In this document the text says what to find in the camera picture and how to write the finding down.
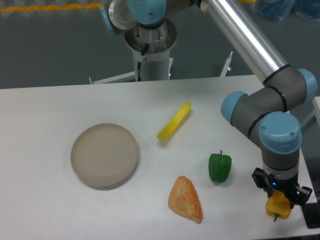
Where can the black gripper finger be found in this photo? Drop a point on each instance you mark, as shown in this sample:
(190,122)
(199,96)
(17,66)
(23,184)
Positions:
(261,182)
(300,195)

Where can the yellow banana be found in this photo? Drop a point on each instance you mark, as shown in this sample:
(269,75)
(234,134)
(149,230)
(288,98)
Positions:
(173,125)

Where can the beige round plate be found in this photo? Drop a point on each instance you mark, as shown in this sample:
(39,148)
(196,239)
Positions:
(104,156)

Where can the black box at table edge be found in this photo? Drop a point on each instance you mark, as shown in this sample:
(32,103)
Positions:
(311,214)

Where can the yellow bell pepper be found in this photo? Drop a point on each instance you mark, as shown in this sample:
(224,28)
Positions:
(278,206)

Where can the orange croissant bread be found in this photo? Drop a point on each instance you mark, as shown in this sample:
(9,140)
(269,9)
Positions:
(184,201)

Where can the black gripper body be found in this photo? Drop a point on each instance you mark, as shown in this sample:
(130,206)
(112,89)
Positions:
(285,181)

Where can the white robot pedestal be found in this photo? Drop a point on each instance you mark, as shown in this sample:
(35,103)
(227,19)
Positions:
(151,47)

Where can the white metal frame bracket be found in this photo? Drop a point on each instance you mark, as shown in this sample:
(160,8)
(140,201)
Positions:
(227,66)

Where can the green bell pepper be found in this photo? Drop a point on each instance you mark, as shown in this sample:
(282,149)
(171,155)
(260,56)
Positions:
(219,167)

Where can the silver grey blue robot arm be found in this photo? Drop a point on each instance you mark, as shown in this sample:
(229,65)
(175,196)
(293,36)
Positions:
(263,117)

